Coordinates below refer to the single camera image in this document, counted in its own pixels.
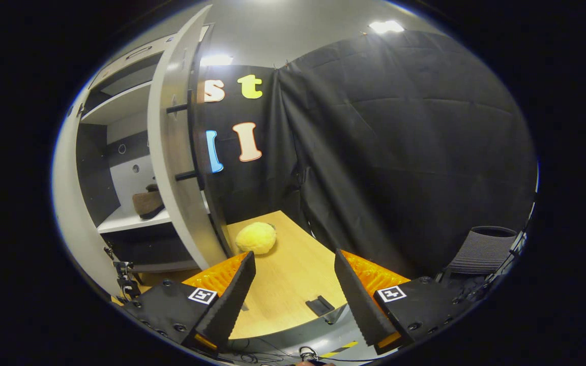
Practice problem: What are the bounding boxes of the white shoe cabinet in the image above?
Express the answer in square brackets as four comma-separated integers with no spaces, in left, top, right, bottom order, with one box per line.
[67,23,235,278]

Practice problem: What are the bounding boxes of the grey mesh chair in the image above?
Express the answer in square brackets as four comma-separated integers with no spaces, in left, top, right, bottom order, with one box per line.
[448,226,518,275]

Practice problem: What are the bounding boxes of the yellow plush ball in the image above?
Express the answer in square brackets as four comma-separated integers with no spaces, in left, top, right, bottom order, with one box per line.
[236,222,277,255]

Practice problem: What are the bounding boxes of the black door handle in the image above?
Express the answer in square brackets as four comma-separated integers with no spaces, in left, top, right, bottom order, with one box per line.
[166,89,208,191]

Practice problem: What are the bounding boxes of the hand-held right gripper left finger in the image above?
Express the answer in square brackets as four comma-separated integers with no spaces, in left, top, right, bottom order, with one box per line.
[122,251,256,353]

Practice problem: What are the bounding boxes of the yellow black floor tape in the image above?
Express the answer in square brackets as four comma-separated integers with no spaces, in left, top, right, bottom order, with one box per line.
[320,341,360,358]

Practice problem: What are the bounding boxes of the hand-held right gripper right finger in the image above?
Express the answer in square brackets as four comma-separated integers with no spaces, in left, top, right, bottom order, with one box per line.
[334,249,477,356]

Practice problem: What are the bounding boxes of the white cabinet drawer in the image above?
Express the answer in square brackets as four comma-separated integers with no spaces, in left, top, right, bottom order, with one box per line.
[89,32,179,91]

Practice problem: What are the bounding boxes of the ceiling light panel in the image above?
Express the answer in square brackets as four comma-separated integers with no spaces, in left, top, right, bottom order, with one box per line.
[368,20,405,35]

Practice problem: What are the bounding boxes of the black flat bracket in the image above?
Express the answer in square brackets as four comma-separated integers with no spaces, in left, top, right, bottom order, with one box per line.
[306,296,335,317]

